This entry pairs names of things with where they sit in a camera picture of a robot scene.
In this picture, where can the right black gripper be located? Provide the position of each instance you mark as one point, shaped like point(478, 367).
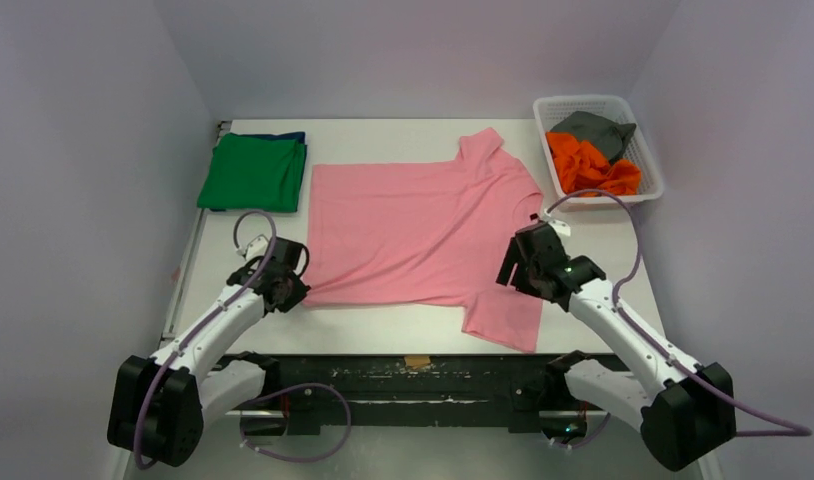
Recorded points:
point(518, 263)

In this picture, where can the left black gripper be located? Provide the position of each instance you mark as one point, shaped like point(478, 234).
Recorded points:
point(297, 294)

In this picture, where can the pink t-shirt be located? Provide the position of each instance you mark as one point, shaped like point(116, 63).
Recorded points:
point(426, 233)

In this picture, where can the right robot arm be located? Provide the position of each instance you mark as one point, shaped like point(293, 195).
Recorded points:
point(678, 406)

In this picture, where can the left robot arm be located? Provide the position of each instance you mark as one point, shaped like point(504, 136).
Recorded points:
point(188, 364)

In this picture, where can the orange t-shirt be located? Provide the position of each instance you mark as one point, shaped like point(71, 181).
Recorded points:
point(580, 166)

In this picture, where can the green folded t-shirt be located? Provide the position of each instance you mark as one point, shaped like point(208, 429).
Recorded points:
point(248, 173)

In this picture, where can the dark grey t-shirt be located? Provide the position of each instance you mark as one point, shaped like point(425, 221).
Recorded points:
point(610, 138)

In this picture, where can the dark blue folded t-shirt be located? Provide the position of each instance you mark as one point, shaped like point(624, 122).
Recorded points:
point(299, 137)

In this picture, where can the white plastic basket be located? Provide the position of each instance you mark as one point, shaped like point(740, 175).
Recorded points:
point(549, 111)

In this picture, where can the brown tape piece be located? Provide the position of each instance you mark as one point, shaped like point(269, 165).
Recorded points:
point(417, 362)

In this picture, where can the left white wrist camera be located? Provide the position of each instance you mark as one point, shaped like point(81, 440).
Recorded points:
point(258, 247)

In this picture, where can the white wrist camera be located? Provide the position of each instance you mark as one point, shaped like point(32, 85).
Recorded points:
point(258, 247)
point(561, 228)

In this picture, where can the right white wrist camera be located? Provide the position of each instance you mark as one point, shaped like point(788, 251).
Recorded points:
point(561, 228)

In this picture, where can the black mounting base rail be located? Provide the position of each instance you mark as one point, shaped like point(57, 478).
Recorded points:
point(524, 394)

